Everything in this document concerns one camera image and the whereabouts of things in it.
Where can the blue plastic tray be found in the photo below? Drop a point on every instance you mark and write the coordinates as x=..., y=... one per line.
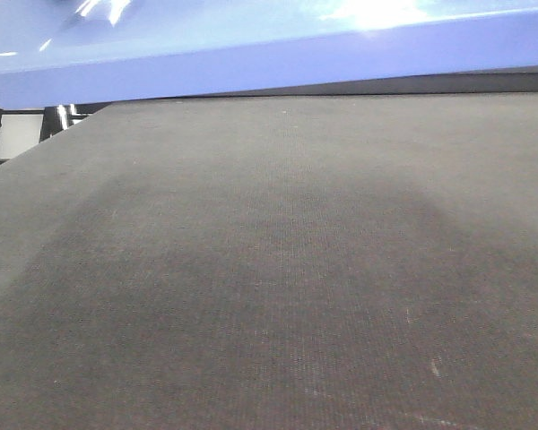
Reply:
x=62, y=52

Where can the dark grey table mat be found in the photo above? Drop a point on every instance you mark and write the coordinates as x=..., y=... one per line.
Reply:
x=275, y=263

